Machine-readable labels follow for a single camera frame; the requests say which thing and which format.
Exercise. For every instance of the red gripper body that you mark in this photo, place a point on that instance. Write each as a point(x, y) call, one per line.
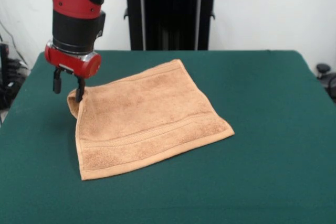
point(74, 62)

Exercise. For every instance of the dark green table cloth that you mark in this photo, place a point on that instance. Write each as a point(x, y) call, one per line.
point(262, 155)

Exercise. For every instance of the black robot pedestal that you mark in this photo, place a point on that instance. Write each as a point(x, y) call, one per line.
point(170, 11)

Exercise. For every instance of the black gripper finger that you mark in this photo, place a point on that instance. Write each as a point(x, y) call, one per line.
point(57, 82)
point(79, 91)

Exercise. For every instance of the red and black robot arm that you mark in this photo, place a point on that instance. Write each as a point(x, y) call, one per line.
point(76, 14)

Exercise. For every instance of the tan terry towel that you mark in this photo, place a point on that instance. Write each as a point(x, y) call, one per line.
point(147, 121)

